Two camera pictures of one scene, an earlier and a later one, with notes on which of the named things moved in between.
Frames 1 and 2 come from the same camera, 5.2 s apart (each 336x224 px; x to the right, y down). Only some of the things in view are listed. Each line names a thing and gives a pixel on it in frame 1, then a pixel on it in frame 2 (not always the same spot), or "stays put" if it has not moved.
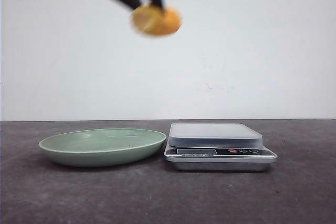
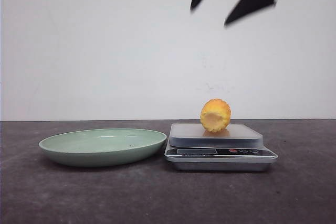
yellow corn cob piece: [149, 19] -> [215, 115]
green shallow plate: [101, 147] stays put
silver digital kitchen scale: [202, 147] stays put
